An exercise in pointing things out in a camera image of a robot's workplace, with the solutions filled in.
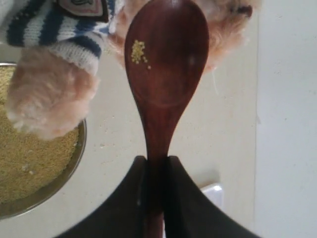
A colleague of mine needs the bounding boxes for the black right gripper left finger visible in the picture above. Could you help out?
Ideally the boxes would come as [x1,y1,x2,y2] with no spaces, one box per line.
[59,156,147,238]

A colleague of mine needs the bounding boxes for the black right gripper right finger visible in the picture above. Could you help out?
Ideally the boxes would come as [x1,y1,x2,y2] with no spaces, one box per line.
[164,156,259,238]

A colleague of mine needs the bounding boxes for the dark red wooden spoon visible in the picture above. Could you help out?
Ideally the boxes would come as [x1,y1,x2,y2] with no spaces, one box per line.
[124,0,209,238]

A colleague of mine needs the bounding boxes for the tan teddy bear striped sweater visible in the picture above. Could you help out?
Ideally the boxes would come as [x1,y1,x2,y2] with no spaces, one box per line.
[0,0,258,141]

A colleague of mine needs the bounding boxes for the white rectangular plastic tray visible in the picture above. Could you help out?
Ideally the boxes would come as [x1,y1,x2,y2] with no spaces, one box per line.
[201,183,224,210]

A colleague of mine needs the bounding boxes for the yellow millet grains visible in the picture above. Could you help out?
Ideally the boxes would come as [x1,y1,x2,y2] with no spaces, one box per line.
[0,39,152,204]

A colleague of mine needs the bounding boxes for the round metal bowl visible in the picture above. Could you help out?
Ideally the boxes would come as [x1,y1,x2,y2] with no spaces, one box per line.
[0,62,87,219]

